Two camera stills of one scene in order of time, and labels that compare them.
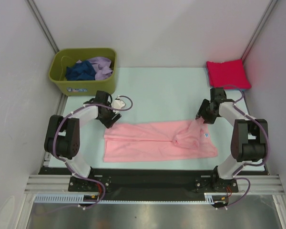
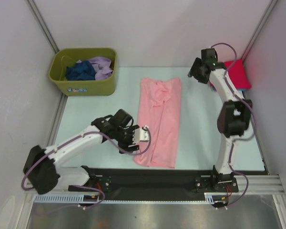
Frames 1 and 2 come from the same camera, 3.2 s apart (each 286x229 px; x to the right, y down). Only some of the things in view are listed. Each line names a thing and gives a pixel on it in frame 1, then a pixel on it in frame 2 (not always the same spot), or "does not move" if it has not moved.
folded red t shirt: x=228 y=75 does not move
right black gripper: x=209 y=119 -> x=193 y=71
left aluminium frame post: x=41 y=24 does not move
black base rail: x=153 y=184 does not move
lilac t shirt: x=101 y=65 does not move
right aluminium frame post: x=273 y=2 does not move
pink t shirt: x=158 y=140 -> x=159 y=109
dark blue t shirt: x=82 y=71 does not move
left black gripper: x=109 y=122 -> x=123 y=148
